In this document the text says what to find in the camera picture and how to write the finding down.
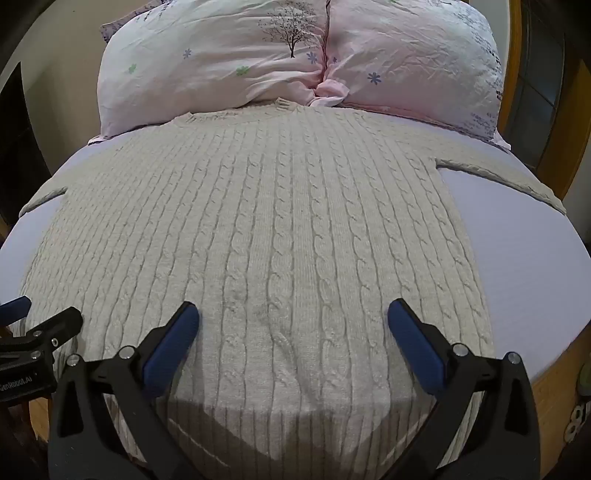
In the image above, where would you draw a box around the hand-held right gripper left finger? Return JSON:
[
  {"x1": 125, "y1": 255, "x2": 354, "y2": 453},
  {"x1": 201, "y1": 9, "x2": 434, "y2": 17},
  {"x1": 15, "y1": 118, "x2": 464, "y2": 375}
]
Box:
[{"x1": 48, "y1": 301, "x2": 207, "y2": 480}]

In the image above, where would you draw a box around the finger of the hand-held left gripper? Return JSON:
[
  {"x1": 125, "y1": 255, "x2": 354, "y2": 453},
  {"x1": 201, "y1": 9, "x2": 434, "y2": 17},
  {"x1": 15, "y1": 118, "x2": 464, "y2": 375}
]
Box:
[
  {"x1": 0, "y1": 296, "x2": 33, "y2": 326},
  {"x1": 0, "y1": 306, "x2": 84, "y2": 358}
]

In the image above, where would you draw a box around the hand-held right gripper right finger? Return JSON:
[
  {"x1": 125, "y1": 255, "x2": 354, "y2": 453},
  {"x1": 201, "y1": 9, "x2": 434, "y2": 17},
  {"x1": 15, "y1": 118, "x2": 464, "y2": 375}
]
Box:
[{"x1": 387, "y1": 298, "x2": 541, "y2": 480}]

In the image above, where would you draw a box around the cream cable-knit sweater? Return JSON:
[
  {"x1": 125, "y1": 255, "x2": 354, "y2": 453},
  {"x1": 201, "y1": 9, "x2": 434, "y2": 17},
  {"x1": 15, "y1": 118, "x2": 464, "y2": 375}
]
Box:
[{"x1": 10, "y1": 98, "x2": 568, "y2": 480}]

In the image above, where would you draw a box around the pink floral pillow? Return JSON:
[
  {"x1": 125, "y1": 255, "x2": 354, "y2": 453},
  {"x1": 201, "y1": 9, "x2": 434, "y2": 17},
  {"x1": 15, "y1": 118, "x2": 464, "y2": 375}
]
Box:
[
  {"x1": 308, "y1": 0, "x2": 512, "y2": 149},
  {"x1": 96, "y1": 0, "x2": 331, "y2": 139}
]

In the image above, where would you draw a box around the wooden headboard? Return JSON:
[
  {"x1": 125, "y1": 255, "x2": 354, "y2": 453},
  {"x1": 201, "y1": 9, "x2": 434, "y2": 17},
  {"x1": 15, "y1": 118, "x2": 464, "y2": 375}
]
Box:
[{"x1": 496, "y1": 0, "x2": 591, "y2": 204}]

